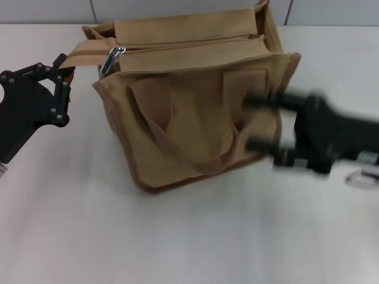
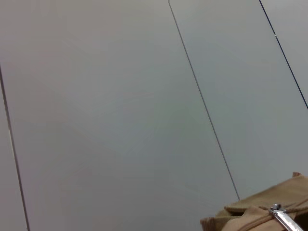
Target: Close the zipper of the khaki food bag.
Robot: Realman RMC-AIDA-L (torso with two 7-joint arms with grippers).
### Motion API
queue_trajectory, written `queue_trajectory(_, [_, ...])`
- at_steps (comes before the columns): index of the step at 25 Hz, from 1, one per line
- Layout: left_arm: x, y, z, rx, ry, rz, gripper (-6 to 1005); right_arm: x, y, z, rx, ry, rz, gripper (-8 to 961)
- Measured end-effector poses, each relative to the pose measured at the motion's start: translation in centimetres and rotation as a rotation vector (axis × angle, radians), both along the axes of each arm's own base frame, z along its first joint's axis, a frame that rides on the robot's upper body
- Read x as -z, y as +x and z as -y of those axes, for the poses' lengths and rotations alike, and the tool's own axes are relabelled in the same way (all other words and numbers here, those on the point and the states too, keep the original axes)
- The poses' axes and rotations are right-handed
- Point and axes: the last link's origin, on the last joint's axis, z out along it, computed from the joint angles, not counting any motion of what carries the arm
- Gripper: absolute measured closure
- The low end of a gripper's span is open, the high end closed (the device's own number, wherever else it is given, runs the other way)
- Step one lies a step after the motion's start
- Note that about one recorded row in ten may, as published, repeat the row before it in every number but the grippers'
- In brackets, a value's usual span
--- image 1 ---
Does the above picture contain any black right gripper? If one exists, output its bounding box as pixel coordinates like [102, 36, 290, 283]
[244, 88, 379, 175]

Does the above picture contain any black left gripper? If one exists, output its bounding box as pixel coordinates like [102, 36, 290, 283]
[0, 53, 75, 164]

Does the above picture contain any silver metal zipper pull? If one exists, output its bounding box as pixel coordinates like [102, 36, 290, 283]
[100, 46, 127, 75]

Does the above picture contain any khaki canvas food bag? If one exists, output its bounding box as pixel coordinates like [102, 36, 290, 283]
[64, 0, 302, 196]

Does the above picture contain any right gripper cable connector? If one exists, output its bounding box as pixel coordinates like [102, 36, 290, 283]
[345, 166, 379, 190]

